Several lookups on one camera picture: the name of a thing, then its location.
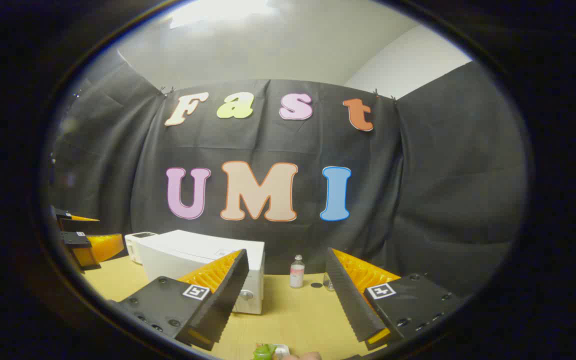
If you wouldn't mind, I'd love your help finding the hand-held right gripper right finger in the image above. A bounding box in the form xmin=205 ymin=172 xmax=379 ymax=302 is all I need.
xmin=325 ymin=247 xmax=469 ymax=351

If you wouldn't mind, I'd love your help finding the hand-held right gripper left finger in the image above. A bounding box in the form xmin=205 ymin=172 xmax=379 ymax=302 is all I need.
xmin=109 ymin=248 xmax=250 ymax=352

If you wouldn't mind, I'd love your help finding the white microwave oven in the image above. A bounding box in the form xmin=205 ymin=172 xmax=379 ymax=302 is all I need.
xmin=138 ymin=230 xmax=266 ymax=315

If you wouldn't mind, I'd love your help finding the white toaster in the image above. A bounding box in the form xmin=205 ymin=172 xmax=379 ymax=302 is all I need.
xmin=124 ymin=231 xmax=159 ymax=265

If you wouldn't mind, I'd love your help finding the clear bottle with pink label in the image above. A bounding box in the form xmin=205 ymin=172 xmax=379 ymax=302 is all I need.
xmin=289 ymin=254 xmax=306 ymax=289

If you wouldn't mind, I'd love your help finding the black backdrop cloth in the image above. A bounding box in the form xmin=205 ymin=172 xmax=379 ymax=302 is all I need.
xmin=48 ymin=60 xmax=528 ymax=301

